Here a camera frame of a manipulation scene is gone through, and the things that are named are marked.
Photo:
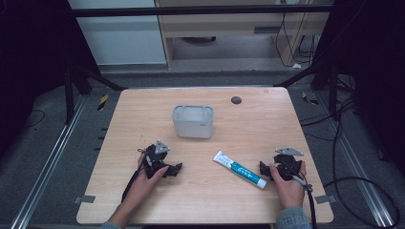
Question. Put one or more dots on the grey plastic basket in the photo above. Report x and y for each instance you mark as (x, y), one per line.
(193, 125)

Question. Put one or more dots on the yellow and black tape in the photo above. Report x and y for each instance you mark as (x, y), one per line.
(309, 99)
(102, 102)

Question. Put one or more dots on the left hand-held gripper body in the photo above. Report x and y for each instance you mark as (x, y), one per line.
(153, 159)

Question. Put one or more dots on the person's left hand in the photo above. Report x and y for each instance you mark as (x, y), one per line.
(141, 187)

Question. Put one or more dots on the grey tape strip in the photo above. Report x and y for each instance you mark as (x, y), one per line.
(325, 199)
(84, 199)

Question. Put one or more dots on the white plug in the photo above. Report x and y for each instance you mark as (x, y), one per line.
(296, 66)

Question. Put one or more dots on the black curtain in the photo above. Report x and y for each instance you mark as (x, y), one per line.
(31, 63)
(375, 79)

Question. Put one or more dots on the white and teal toothpaste tube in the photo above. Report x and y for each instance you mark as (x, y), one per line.
(238, 169)

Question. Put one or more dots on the black metal stand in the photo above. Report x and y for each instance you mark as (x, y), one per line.
(332, 92)
(69, 95)

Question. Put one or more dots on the light wooden desk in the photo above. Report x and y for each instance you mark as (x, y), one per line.
(223, 30)

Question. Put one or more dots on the person's right hand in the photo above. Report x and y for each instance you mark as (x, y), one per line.
(289, 191)

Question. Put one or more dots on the aluminium floor rail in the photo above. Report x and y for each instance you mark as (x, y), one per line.
(47, 162)
(359, 171)

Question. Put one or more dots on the white cabinet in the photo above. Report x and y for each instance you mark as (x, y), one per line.
(121, 41)

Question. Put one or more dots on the grey round table grommet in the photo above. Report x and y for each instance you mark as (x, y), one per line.
(236, 100)

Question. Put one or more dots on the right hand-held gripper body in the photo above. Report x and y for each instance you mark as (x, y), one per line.
(288, 167)

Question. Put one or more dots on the black horizontal bar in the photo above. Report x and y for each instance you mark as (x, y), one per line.
(191, 11)

